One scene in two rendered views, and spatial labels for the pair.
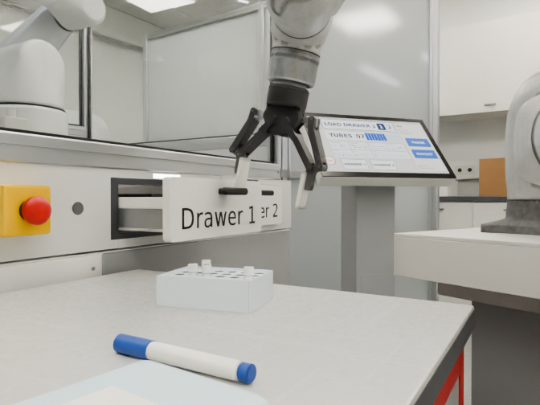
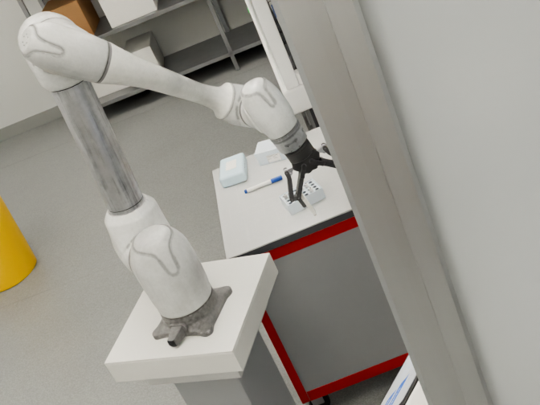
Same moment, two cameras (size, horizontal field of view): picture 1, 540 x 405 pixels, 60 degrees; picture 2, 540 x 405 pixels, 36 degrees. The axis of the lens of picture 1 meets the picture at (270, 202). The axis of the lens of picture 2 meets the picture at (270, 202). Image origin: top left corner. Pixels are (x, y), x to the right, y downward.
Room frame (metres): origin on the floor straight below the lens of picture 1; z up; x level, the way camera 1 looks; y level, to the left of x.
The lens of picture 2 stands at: (2.59, -1.02, 2.07)
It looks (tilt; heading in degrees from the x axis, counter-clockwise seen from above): 29 degrees down; 154
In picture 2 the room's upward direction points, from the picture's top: 24 degrees counter-clockwise
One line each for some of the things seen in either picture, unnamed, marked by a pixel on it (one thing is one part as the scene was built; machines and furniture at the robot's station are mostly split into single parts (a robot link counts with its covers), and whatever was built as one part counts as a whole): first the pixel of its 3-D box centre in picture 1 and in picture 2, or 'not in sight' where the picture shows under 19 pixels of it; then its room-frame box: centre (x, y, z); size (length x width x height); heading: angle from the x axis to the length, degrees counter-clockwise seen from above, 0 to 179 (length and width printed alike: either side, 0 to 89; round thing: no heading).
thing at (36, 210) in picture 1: (34, 210); not in sight; (0.65, 0.33, 0.88); 0.04 x 0.03 x 0.04; 150
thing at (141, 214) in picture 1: (140, 210); not in sight; (1.01, 0.28, 0.86); 0.40 x 0.26 x 0.06; 60
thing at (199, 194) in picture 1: (218, 207); not in sight; (0.90, 0.10, 0.87); 0.29 x 0.02 x 0.11; 150
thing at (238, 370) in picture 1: (178, 356); (263, 184); (0.37, 0.07, 0.77); 0.14 x 0.02 x 0.02; 59
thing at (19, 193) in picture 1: (20, 210); not in sight; (0.67, 0.36, 0.88); 0.07 x 0.05 x 0.07; 150
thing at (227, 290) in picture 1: (216, 287); (302, 196); (0.59, 0.07, 0.78); 0.12 x 0.08 x 0.04; 72
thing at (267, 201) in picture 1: (252, 205); not in sight; (1.24, 0.05, 0.87); 0.29 x 0.02 x 0.11; 150
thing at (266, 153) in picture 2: not in sight; (275, 149); (0.25, 0.23, 0.79); 0.13 x 0.09 x 0.05; 43
